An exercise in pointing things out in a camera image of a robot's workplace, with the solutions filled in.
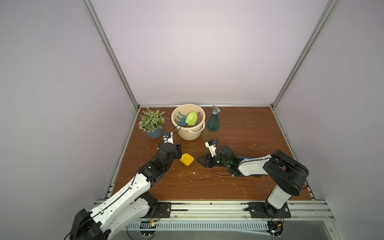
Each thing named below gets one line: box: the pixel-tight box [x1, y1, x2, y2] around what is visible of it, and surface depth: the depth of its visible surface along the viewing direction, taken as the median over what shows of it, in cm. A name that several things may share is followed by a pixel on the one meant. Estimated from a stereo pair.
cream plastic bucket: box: [171, 103, 206, 141], surface depth 99 cm
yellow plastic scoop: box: [179, 153, 195, 167], surface depth 92 cm
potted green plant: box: [137, 107, 170, 139], surface depth 93 cm
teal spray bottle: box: [207, 105, 221, 132], surface depth 105 cm
